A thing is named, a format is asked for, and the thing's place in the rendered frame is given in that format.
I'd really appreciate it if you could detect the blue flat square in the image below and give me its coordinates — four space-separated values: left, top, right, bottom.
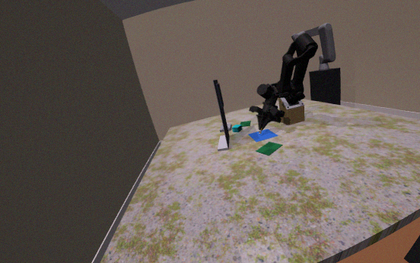
248 129 278 142

